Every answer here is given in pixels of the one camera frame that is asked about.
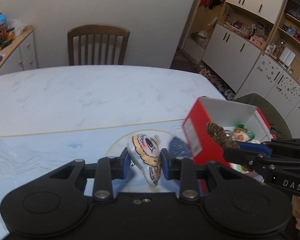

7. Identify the cartoon face plush charm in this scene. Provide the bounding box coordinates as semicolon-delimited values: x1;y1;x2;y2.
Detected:
127;134;161;187

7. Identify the brown bead bracelet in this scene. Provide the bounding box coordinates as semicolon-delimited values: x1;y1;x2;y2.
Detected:
206;122;241;150

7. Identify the embroidered sachet green tassel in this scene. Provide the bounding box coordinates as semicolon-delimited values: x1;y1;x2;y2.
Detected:
232;124;255;142

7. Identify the olive green jacket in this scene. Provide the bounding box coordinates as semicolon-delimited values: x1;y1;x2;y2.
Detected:
235;93;292;139

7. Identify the red white cardboard box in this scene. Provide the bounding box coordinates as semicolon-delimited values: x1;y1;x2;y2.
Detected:
181;96;278;194

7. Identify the brown wooden chair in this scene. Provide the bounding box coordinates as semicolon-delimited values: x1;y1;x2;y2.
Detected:
67;24;130;66

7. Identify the white drawer cabinet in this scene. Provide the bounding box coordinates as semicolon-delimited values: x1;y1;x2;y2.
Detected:
0;25;38;75

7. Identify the white wall cabinet unit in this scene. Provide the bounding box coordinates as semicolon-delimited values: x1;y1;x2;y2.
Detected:
179;0;300;138

